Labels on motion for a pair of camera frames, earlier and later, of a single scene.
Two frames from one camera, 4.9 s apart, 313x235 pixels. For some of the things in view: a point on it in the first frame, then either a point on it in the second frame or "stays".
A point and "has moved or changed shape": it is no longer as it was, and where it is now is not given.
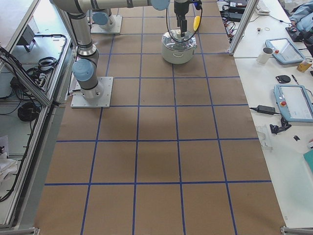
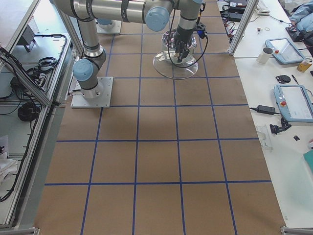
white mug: x=263 y=57 stays
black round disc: x=283 y=79 stays
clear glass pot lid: x=172 y=40 has moved or changed shape
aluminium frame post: x=243 y=28 stays
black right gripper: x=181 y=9 → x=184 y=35
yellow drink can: x=302 y=66 stays
